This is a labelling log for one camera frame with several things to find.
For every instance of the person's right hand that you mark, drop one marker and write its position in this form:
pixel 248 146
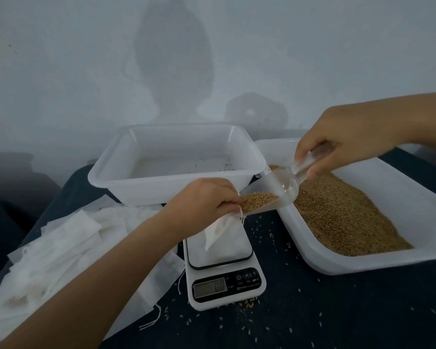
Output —
pixel 349 138

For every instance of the person's left hand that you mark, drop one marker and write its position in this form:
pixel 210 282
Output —
pixel 200 203

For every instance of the white plastic tub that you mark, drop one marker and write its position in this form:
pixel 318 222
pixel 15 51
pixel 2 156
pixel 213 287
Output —
pixel 174 181

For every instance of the white mesh bag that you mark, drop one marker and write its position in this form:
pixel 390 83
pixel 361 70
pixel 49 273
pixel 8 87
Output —
pixel 224 232

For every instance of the brown grain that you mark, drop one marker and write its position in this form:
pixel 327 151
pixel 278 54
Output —
pixel 349 214

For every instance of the clear plastic scoop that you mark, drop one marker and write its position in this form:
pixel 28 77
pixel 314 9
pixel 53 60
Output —
pixel 283 186

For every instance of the white tray of grain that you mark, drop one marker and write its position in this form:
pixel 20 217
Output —
pixel 421 207

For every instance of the pile of white bags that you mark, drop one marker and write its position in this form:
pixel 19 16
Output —
pixel 36 265

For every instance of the person's left forearm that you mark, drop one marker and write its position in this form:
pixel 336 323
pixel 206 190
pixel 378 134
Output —
pixel 87 294

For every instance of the white digital kitchen scale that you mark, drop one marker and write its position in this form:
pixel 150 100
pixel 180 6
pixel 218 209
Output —
pixel 229 283

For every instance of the dark blue tablecloth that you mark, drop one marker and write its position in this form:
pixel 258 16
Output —
pixel 334 316
pixel 0 236

